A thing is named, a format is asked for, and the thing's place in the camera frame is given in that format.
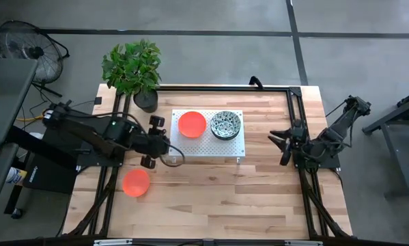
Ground white perforated metal rack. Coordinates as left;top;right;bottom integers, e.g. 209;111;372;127
169;109;246;164

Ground white and yellow can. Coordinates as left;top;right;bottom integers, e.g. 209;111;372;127
5;166;28;185

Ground black control box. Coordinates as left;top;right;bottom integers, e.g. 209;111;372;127
22;117;89;195

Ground black aluminium table frame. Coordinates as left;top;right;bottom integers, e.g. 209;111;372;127
63;85;354;240

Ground black cable loop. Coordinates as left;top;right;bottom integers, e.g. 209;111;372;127
248;75;265;90

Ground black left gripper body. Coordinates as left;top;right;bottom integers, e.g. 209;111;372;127
132;115;166;169

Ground orange mini bowl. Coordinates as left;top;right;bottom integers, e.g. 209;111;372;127
122;168;151;198
178;111;208;139

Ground black stand beam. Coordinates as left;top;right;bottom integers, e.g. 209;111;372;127
5;125;79;170

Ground green leafy plant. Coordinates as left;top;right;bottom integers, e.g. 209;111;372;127
100;38;163;96

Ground white metal bracket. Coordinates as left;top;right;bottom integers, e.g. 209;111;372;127
284;240;324;246
94;238;133;246

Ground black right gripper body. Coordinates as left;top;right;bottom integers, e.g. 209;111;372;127
281;128;309;167

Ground grey metal stand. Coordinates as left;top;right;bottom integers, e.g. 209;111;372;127
362;87;409;201

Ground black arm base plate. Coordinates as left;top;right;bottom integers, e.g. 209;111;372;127
292;142;341;171
76;140;127;168

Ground patterned black white bowl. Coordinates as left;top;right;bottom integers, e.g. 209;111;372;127
210;110;242;141

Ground black plant pot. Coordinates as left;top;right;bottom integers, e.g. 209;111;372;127
132;87;159;113

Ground black floor fan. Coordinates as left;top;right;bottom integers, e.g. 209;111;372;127
0;20;70;98

